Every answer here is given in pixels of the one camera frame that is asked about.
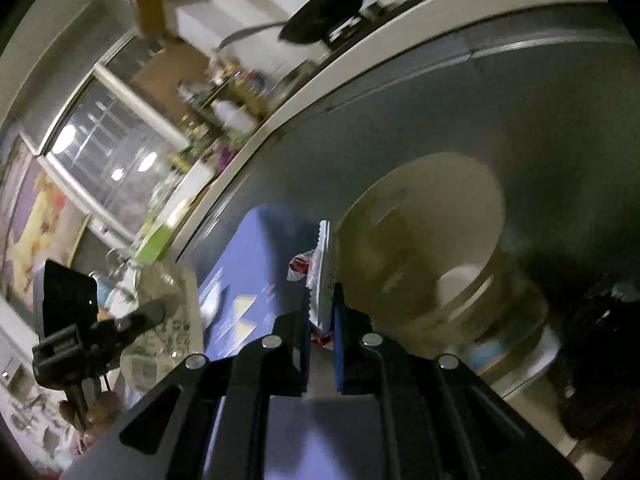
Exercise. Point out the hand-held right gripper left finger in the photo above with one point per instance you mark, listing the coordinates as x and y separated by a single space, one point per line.
305 350

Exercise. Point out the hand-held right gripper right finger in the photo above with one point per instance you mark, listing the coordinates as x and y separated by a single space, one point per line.
339 355

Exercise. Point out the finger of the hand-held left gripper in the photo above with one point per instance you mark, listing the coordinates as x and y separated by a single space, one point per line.
145 316

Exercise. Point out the white snack wrapper red print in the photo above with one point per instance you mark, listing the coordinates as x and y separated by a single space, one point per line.
322 280

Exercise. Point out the beige round trash bin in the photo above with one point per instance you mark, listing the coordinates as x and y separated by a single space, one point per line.
430 210

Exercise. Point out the person's left hand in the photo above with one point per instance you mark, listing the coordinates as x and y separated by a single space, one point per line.
100 412

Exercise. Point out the crumpled patterned sheet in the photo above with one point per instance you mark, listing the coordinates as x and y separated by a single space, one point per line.
160 330

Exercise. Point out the green box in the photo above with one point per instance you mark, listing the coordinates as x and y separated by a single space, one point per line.
154 245

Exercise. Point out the purple printed mat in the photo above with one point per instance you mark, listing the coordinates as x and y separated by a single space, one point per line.
260 260

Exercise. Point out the glass window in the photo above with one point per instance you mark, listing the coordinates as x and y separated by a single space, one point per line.
110 150

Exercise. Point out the row of bottles and jars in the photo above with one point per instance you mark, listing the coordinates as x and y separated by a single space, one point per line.
235 105

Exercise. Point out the dark cloth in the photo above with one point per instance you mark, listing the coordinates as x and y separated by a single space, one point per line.
600 355

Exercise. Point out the black wok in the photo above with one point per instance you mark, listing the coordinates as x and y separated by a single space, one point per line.
325 12

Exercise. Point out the wall poster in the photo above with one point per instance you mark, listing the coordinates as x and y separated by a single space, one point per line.
35 230

